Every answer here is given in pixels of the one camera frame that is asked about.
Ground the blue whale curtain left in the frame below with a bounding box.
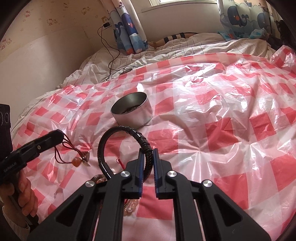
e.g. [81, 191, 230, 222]
[111, 1, 149, 55]

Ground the round silver metal tin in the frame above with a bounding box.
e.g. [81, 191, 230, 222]
[110, 92, 153, 129]

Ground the white striped bed quilt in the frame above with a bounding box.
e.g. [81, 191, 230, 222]
[10, 32, 277, 133]

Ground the black bangle bracelet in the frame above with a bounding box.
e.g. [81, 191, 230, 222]
[97, 125, 154, 183]

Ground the red checkered plastic sheet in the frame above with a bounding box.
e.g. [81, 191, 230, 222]
[12, 47, 295, 240]

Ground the white wall charger plug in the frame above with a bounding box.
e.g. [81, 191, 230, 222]
[102, 16, 111, 29]

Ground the striped plush toy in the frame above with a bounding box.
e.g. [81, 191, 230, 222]
[148, 32, 197, 50]

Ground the black charging cable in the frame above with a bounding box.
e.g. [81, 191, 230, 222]
[97, 24, 139, 82]

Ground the red cord pendant necklace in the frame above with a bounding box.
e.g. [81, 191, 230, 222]
[54, 133, 91, 167]

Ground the blue whale curtain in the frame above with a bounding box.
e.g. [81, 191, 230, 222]
[111, 1, 149, 55]
[217, 1, 280, 41]

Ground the person's left hand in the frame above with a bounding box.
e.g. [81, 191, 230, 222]
[1, 170, 38, 227]

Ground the blue whale curtain right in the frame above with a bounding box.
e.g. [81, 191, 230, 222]
[217, 1, 280, 41]

